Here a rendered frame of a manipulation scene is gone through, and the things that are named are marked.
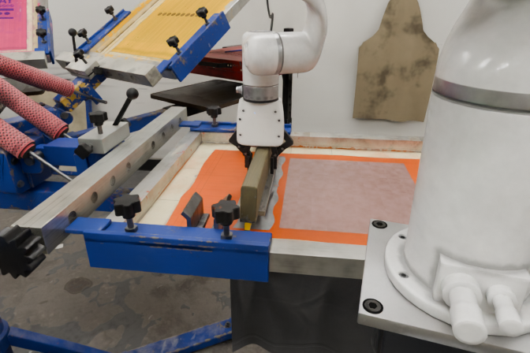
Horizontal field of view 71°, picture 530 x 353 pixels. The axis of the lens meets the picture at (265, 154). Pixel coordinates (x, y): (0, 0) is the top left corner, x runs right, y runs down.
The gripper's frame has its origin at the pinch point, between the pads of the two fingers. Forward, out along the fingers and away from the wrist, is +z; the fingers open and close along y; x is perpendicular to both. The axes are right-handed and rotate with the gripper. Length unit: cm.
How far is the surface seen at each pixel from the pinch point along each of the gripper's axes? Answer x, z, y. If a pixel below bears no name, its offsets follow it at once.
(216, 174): 4.4, 5.6, -11.7
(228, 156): 16.1, 5.6, -11.3
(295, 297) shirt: -22.0, 17.3, 9.4
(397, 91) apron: 194, 25, 71
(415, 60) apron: 194, 4, 81
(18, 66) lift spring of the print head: 19, -17, -71
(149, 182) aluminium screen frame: -8.4, 2.0, -23.1
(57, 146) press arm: -3.0, -2.9, -47.1
